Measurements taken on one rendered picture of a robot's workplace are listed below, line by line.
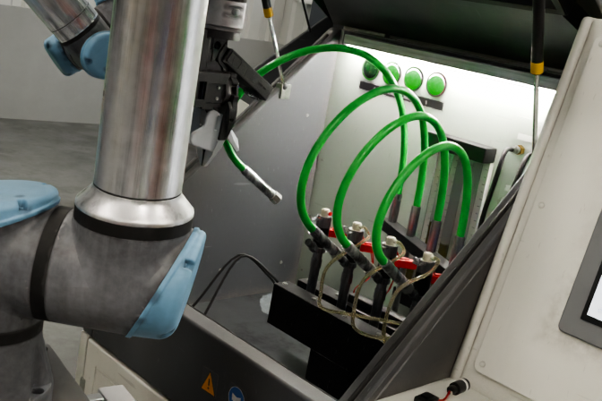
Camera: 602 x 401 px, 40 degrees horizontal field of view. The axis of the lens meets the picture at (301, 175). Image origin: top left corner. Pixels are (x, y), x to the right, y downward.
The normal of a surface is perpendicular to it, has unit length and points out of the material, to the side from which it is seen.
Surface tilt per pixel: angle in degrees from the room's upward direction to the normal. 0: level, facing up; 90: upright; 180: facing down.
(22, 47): 90
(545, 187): 76
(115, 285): 93
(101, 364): 90
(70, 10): 86
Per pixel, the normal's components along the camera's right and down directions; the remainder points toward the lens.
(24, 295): -0.07, 0.46
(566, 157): -0.66, -0.21
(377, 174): -0.72, 0.02
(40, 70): 0.55, 0.27
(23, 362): 0.86, -0.05
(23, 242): 0.07, -0.38
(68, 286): -0.03, 0.17
